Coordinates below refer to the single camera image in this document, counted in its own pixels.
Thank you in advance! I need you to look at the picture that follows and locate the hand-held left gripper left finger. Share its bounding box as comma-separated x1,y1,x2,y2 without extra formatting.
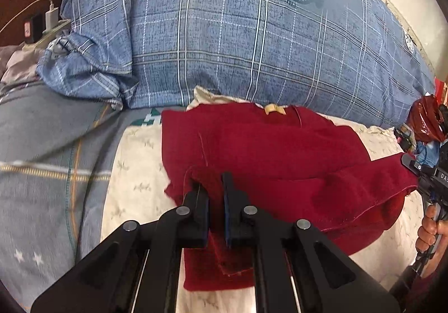
31,178,211,313

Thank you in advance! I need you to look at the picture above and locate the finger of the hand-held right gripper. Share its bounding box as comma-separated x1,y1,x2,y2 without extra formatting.
401,153,427,191

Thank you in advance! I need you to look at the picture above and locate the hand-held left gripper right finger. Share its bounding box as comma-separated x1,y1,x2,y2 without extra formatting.
221,172,401,313

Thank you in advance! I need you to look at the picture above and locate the red knit garment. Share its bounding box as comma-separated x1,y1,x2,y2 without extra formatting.
161,103,419,292

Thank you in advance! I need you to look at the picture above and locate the person's right hand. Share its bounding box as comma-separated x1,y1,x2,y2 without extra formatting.
416,204,448,277

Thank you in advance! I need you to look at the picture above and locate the blue plastic bag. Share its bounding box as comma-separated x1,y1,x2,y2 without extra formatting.
415,141,442,165

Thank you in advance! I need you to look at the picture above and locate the red plastic bag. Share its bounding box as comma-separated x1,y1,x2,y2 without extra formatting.
408,95,448,144

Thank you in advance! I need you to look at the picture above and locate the grey star-print bed sheet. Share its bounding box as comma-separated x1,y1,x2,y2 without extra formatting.
0,80,165,307

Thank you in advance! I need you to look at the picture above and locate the blue plaid pillow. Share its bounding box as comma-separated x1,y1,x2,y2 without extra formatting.
37,0,436,130

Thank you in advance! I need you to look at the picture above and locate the white power strip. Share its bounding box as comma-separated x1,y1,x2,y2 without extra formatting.
23,19,72,51

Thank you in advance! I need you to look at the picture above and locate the lilac cloth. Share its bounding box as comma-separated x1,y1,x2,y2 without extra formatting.
0,45,46,84

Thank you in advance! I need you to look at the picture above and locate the white charger plug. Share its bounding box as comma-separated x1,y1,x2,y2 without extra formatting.
44,7,60,30

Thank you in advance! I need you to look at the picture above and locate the black charger plug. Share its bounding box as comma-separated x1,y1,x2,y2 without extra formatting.
24,14,44,43

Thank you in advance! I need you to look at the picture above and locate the white charging cable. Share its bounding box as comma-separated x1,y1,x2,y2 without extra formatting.
0,0,55,35

